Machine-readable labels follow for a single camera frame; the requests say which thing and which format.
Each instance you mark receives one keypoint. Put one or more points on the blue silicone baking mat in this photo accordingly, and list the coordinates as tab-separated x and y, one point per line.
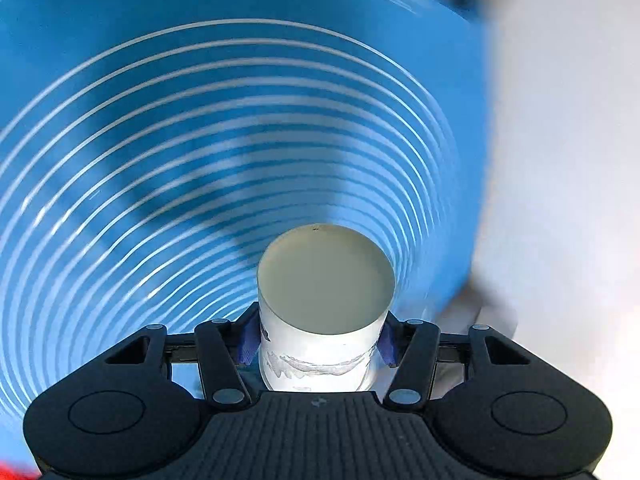
152	149

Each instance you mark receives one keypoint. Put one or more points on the white paper cup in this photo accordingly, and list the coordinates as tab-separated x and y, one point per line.
323	293

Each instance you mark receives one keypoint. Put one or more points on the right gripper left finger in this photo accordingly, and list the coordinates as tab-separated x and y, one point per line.
222	347

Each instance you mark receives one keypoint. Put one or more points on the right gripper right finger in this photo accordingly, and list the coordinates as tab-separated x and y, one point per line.
411	348

